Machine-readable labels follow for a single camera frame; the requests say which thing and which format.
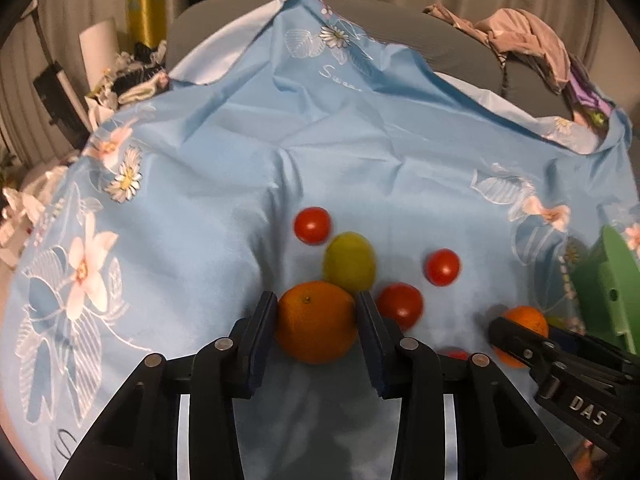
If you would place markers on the purple cloth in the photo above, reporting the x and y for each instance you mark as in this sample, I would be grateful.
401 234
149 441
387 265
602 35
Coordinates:
582 90

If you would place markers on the large orange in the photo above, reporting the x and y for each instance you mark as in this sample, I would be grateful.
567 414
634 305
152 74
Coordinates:
315 322

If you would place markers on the black white cloth pile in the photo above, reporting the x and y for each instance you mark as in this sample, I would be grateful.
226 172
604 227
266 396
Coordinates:
132 72

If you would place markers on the pink crumpled clothes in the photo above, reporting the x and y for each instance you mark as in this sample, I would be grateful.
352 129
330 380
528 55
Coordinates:
525 30

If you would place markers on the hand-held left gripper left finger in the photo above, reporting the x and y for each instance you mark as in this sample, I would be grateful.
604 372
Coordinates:
262 345

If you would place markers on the yellow patterned curtain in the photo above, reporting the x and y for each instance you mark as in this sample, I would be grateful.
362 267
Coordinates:
146 0

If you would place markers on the black device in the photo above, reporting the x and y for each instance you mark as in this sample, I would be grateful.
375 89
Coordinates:
57 100

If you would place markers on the blue floral blanket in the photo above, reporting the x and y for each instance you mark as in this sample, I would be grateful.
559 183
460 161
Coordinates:
225 160

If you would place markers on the green cloth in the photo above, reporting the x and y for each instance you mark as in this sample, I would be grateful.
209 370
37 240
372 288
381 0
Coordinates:
597 119

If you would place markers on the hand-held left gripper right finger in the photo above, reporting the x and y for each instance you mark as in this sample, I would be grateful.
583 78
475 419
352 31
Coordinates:
372 345

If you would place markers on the red tomato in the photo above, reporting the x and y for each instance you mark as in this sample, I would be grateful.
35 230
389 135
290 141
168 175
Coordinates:
400 305
442 266
312 225
453 354

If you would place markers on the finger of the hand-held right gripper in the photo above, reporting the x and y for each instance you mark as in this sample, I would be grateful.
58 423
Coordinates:
515 342
575 340

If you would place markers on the grey sofa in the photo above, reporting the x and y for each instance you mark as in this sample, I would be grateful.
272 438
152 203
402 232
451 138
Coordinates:
225 25

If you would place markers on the yellow-green lemon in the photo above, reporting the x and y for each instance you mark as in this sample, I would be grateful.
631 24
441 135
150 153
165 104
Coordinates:
349 260

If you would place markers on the white crumpled cloth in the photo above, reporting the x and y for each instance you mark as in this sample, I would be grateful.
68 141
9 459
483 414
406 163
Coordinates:
20 210

